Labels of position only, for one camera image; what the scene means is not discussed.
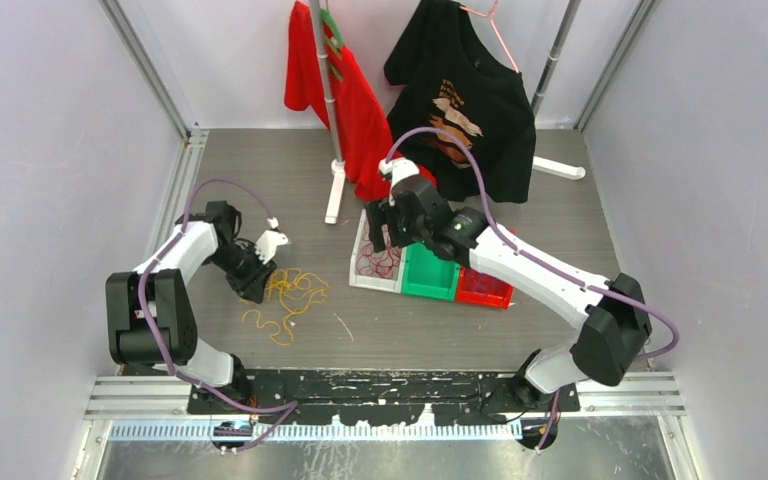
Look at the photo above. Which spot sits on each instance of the pink clothes hanger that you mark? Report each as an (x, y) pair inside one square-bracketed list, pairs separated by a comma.
[(490, 16)]

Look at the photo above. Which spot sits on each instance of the metal clothes rack pole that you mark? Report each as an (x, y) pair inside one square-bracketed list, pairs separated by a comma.
[(321, 42)]

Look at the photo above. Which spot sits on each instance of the green plastic bin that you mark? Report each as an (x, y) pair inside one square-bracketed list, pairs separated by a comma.
[(425, 275)]

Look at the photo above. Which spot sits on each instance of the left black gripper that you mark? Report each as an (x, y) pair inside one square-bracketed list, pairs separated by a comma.
[(252, 286)]

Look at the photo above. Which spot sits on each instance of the red plastic bin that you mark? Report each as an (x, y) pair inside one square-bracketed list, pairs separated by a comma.
[(474, 288)]

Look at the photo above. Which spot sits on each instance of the black printed t-shirt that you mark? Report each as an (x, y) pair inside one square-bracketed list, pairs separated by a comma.
[(448, 80)]

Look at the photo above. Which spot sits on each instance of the green clothes hanger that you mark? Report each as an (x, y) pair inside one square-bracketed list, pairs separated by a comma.
[(334, 43)]

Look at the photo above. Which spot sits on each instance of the red t-shirt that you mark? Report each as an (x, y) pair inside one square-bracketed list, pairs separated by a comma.
[(364, 133)]

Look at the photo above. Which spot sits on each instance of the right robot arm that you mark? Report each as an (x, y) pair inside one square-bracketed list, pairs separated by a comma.
[(608, 315)]

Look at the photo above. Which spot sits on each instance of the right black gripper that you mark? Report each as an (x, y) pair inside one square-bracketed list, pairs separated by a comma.
[(381, 213)]

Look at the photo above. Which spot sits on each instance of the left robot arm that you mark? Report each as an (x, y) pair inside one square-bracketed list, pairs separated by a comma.
[(150, 319)]

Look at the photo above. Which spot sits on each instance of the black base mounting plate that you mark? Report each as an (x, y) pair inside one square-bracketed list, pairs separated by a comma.
[(384, 398)]

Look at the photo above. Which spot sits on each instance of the white plastic bin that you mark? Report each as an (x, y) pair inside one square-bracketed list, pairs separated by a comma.
[(379, 271)]

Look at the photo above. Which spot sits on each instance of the right metal rack pole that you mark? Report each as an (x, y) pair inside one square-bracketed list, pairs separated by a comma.
[(554, 53)]

